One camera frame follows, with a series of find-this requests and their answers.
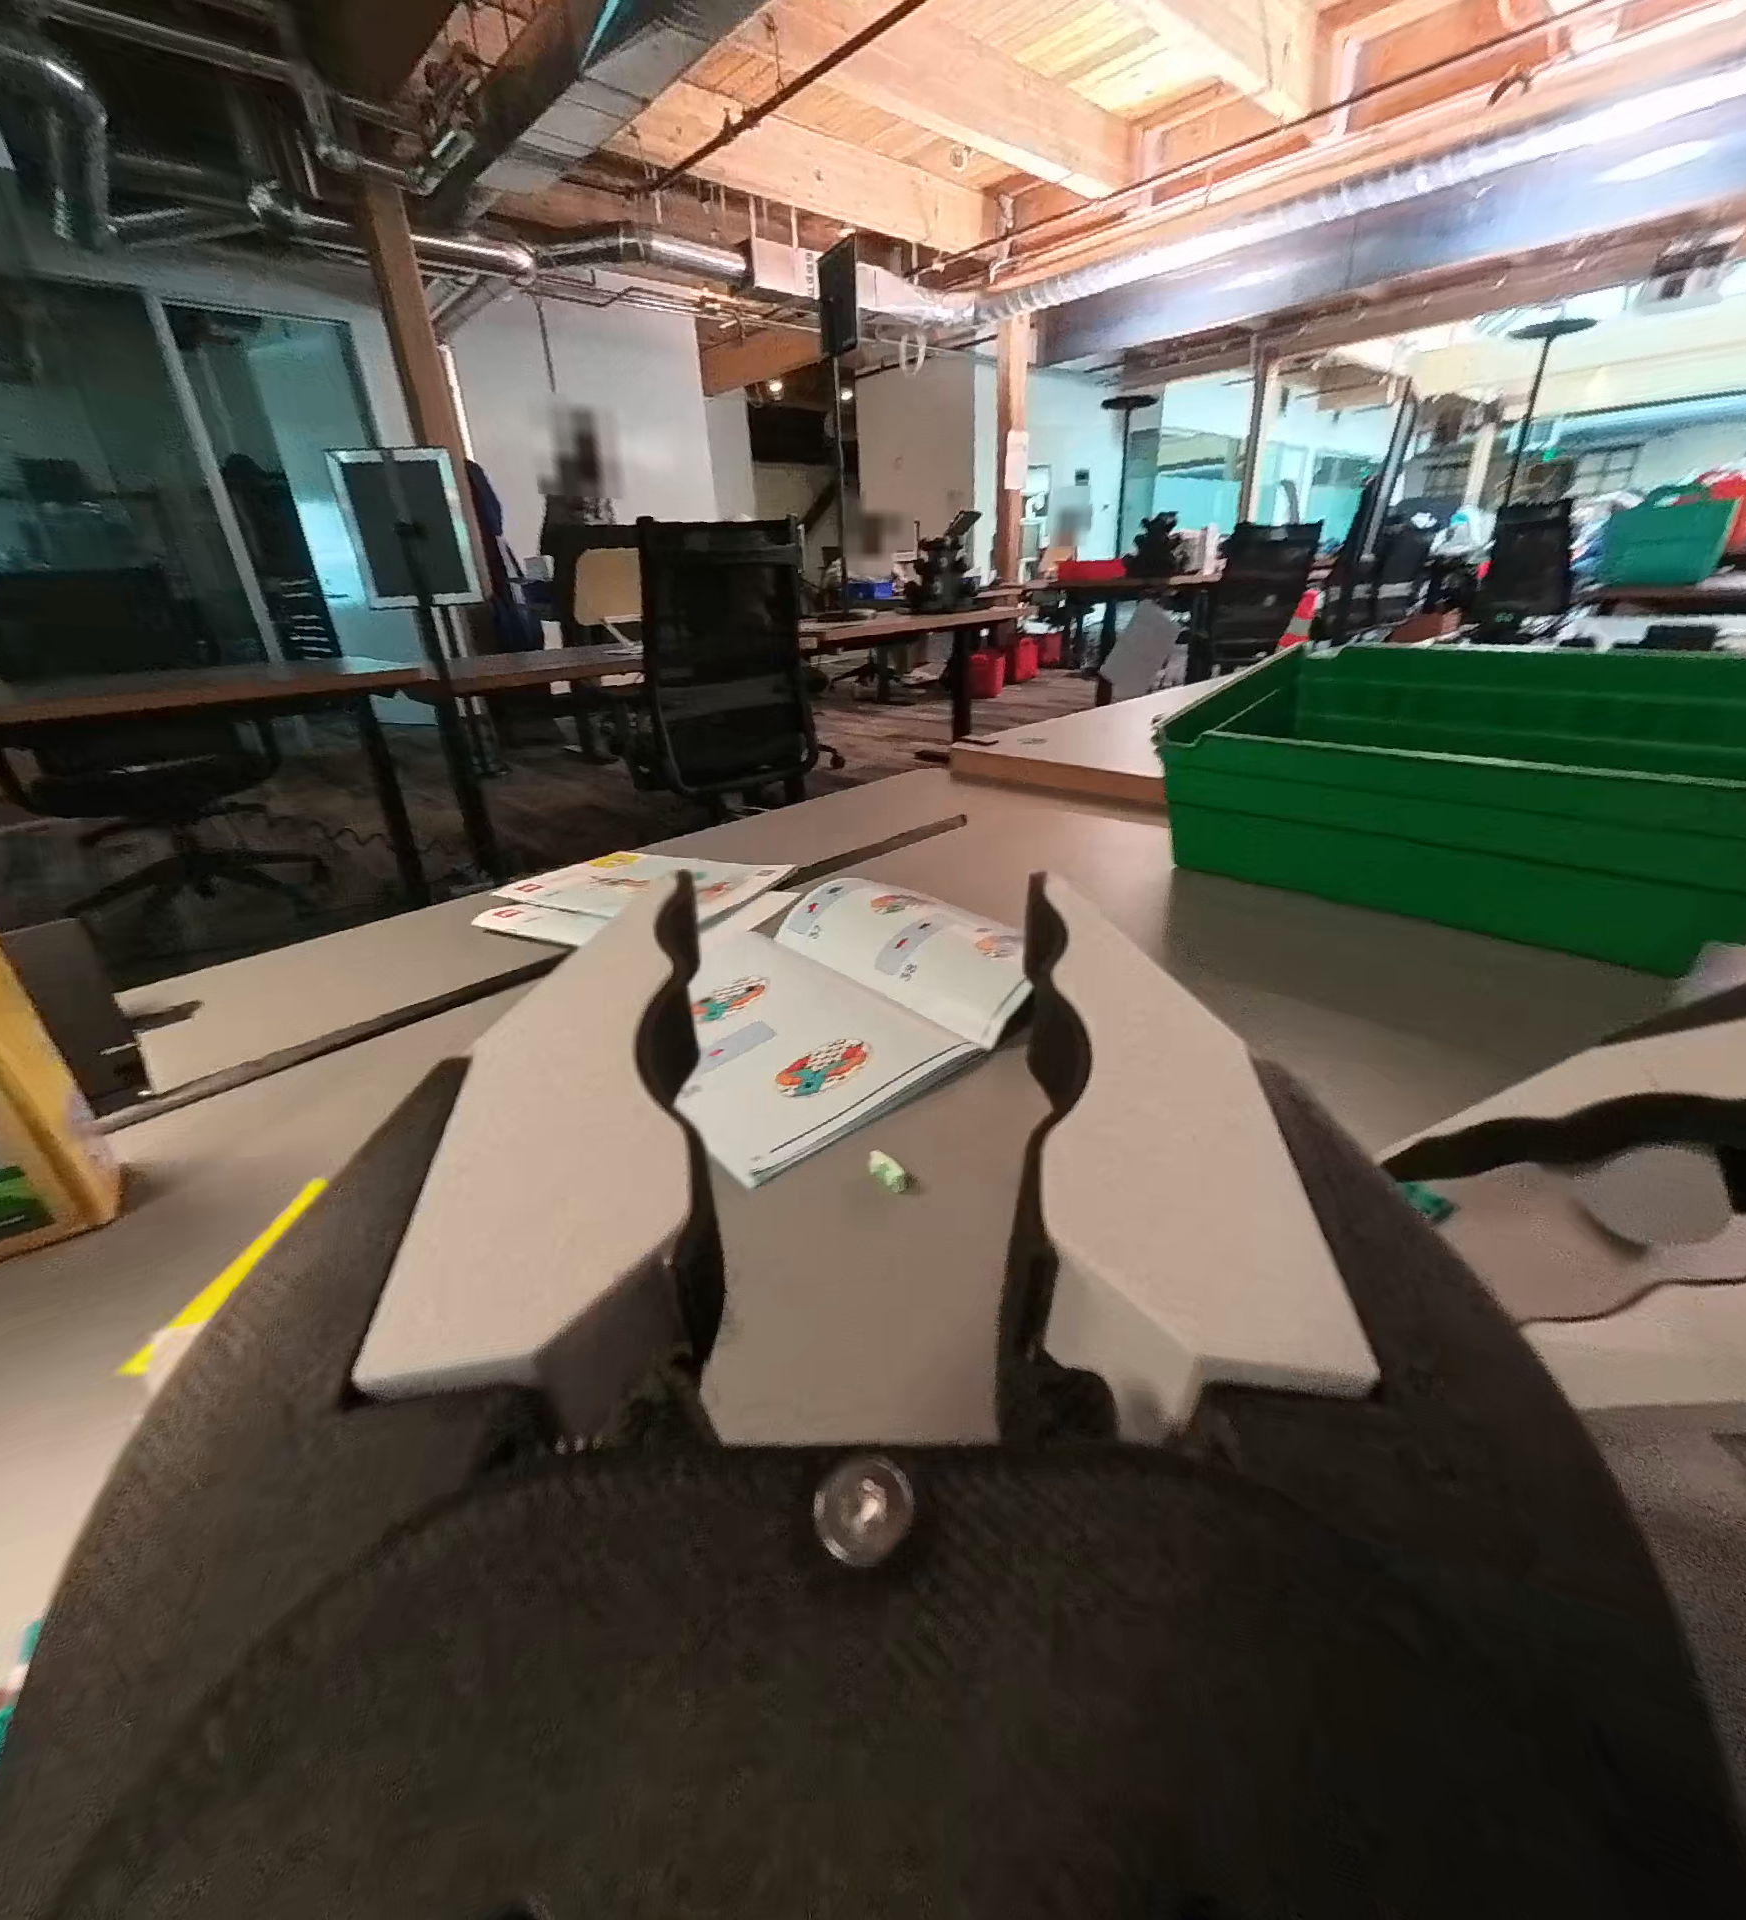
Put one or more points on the hanging black monitor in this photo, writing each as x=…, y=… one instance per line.
x=840, y=297

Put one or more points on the black floor lamp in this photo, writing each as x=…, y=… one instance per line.
x=1542, y=390

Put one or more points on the dark wooden desk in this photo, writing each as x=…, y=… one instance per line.
x=138, y=693

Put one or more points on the green tote bag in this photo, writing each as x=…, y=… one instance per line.
x=1668, y=539

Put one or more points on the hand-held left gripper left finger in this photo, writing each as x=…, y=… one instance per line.
x=545, y=1170

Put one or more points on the closed lego instruction booklet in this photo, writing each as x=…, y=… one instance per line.
x=618, y=892

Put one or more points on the open lego instruction booklet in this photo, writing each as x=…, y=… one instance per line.
x=844, y=1035

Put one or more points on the green plastic bin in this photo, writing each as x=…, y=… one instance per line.
x=1460, y=901
x=1490, y=750

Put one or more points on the corrugated metal ventilation duct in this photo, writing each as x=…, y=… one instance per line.
x=618, y=256

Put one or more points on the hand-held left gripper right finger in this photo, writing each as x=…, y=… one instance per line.
x=1187, y=1201

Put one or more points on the black mesh office chair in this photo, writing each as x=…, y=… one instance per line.
x=724, y=645

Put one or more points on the yellow tape strip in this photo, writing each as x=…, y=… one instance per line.
x=228, y=1274

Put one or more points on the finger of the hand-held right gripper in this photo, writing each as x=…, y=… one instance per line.
x=1655, y=1245
x=1639, y=1072

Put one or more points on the small pale green lego piece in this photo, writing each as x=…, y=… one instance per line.
x=889, y=1172

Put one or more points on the red storage bins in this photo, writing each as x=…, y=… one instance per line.
x=1016, y=663

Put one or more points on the light wooden table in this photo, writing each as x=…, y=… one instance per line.
x=1084, y=743

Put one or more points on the long wooden desk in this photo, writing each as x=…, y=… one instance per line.
x=905, y=624

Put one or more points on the screen on floor stand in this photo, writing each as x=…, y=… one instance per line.
x=405, y=524

